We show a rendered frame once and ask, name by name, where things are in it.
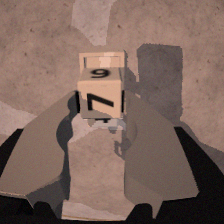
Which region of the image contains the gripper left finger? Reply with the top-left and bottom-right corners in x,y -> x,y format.
0,90 -> 80,219

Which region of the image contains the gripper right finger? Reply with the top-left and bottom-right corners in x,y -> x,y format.
121,89 -> 224,224

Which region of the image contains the beige number cube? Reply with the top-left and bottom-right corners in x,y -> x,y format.
87,118 -> 119,127
77,67 -> 123,119

